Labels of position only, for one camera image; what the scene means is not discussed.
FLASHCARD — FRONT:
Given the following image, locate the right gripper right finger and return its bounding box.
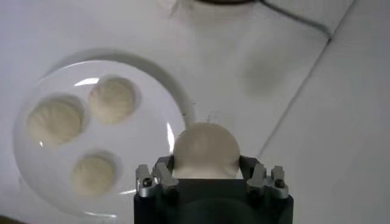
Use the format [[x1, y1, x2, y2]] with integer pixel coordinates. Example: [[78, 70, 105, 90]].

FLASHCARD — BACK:
[[239, 155, 289, 200]]

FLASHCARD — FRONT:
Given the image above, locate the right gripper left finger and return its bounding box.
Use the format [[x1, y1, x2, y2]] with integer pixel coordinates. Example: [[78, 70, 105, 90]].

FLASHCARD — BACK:
[[135, 154, 180, 198]]

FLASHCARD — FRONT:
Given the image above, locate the white steamed baozi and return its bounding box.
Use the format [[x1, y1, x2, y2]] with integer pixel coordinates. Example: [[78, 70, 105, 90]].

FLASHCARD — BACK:
[[26, 97, 85, 146], [172, 121, 241, 180], [88, 75, 137, 125], [72, 153, 117, 196]]

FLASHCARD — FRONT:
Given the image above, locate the white round plate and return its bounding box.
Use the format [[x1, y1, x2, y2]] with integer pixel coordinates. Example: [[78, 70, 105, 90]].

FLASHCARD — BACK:
[[12, 59, 187, 219]]

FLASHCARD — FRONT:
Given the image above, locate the black pot power cable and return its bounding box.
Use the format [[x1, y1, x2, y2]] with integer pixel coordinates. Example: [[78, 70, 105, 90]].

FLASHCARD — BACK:
[[260, 0, 333, 40]]

